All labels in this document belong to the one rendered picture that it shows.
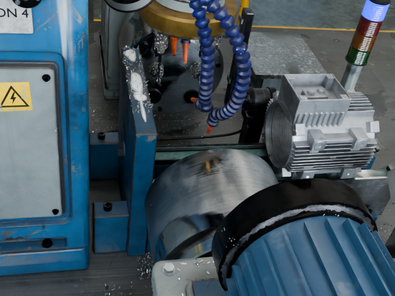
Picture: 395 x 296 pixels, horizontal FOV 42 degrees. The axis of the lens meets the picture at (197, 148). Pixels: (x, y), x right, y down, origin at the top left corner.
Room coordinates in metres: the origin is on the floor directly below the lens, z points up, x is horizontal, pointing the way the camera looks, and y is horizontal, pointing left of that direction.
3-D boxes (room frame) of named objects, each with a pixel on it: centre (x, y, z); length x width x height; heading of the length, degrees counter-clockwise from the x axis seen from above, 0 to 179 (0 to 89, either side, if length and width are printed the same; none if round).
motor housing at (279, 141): (0.98, -0.27, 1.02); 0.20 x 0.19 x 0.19; 109
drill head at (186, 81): (1.20, 0.12, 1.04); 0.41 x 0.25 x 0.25; 17
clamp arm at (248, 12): (1.05, -0.06, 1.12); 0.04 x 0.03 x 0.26; 107
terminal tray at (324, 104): (0.96, -0.23, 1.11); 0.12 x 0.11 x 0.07; 109
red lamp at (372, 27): (1.33, -0.40, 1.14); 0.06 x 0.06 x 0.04
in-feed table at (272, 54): (1.51, -0.21, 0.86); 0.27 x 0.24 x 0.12; 17
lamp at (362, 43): (1.33, -0.40, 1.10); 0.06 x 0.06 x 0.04
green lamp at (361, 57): (1.33, -0.40, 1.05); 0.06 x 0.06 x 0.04
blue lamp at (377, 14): (1.33, -0.40, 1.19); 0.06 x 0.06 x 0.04
